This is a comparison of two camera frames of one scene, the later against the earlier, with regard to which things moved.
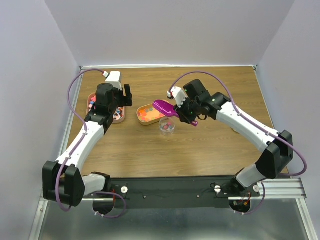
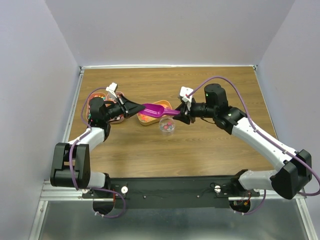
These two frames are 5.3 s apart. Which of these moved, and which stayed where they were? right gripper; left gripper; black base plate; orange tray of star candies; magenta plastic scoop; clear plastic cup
Moved: magenta plastic scoop; left gripper
Stayed: orange tray of star candies; clear plastic cup; right gripper; black base plate
